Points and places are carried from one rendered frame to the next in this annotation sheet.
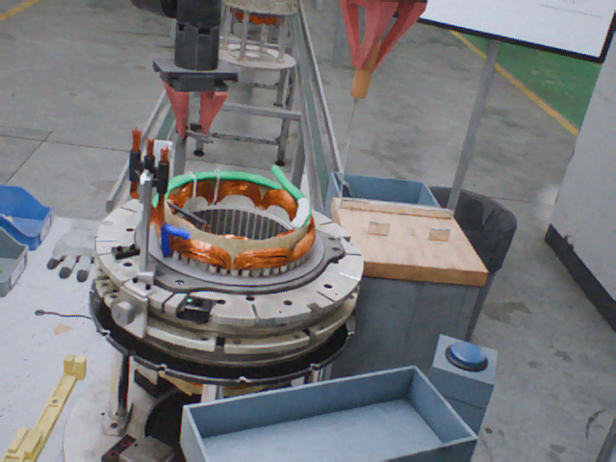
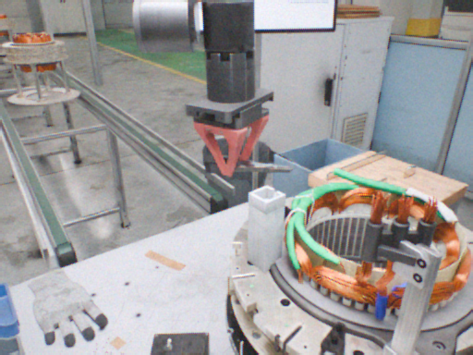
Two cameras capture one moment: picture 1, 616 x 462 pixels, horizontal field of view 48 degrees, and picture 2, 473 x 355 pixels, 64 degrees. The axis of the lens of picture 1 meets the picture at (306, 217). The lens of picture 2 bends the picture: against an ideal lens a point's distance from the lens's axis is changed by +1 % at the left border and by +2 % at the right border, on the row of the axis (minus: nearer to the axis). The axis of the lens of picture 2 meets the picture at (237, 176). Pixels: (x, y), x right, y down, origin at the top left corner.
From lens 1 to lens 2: 0.64 m
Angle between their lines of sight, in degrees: 25
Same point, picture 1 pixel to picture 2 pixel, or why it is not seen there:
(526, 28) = (285, 20)
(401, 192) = (316, 150)
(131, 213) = (253, 279)
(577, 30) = (316, 14)
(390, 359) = not seen: hidden behind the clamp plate
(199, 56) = (248, 84)
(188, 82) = (246, 116)
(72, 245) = (56, 310)
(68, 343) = not seen: outside the picture
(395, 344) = not seen: hidden behind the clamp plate
